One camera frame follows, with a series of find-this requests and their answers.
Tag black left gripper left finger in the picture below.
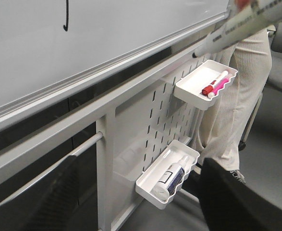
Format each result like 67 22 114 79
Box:
0 156 79 231

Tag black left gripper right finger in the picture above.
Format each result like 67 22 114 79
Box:
199 158 282 231

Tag white black-tipped whiteboard marker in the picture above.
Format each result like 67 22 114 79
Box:
193 0 282 58

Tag red round magnet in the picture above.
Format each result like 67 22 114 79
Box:
234 0 251 11

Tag white metal whiteboard stand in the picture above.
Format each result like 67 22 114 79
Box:
0 24 228 231

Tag white whiteboard panel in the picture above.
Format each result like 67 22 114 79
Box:
0 0 228 131

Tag black sneaker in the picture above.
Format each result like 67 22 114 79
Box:
228 169 246 184

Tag person in beige trousers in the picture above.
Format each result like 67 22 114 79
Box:
184 29 272 187

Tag white cleaner spray bottle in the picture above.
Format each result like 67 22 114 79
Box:
152 155 189 201

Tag lower white pegboard tray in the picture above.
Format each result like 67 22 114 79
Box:
135 140 199 209

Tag white pegboard tray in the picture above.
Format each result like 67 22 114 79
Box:
135 140 199 209
174 60 238 110

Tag red capped marker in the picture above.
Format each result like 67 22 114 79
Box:
201 70 229 96

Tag upper white pegboard tray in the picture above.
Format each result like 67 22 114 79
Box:
174 60 238 110

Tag pink marker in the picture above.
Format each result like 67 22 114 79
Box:
208 78 229 99

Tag grey chair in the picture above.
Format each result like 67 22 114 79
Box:
238 22 282 151

